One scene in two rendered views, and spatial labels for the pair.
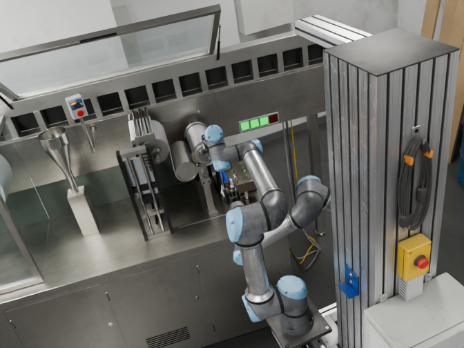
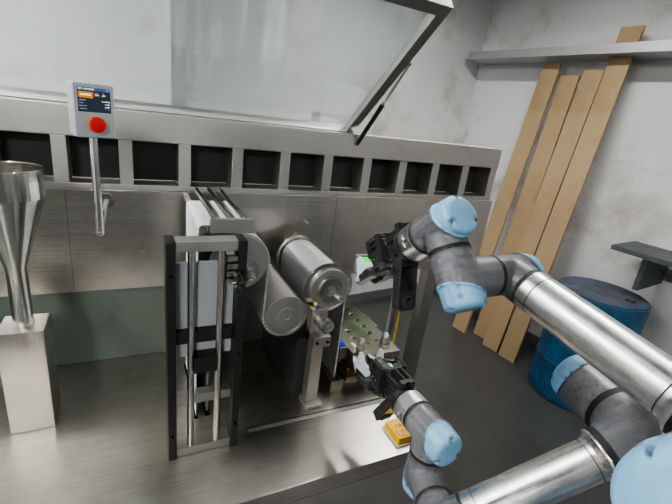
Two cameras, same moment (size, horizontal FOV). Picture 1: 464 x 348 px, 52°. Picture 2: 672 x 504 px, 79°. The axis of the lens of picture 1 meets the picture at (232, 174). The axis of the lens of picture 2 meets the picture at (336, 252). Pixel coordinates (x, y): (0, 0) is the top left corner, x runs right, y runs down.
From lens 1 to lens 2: 1.50 m
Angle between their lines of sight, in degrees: 22
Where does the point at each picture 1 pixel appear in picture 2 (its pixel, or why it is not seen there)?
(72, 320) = not seen: outside the picture
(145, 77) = (236, 134)
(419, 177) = not seen: outside the picture
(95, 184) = (75, 319)
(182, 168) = (280, 309)
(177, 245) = (249, 478)
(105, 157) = (113, 267)
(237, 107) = (361, 230)
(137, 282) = not seen: outside the picture
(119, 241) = (103, 455)
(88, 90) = (119, 120)
